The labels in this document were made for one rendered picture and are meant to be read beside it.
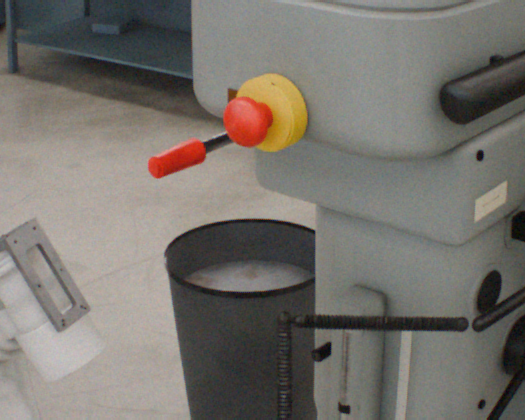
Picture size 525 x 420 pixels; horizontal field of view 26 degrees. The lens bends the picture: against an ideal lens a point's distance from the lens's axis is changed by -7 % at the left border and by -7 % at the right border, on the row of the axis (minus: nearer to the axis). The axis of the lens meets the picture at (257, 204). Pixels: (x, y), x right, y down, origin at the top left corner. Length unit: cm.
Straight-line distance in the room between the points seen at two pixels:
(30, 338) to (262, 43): 30
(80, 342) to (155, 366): 312
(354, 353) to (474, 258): 15
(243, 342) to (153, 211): 209
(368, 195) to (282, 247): 254
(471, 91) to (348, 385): 38
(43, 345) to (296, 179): 31
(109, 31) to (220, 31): 640
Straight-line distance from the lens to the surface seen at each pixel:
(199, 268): 358
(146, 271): 473
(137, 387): 395
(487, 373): 120
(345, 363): 114
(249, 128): 92
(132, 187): 553
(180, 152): 102
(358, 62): 90
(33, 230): 93
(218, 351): 329
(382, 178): 104
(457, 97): 89
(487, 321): 101
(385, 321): 101
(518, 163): 108
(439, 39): 90
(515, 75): 94
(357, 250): 113
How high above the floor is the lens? 207
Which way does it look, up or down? 23 degrees down
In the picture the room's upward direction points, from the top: 1 degrees counter-clockwise
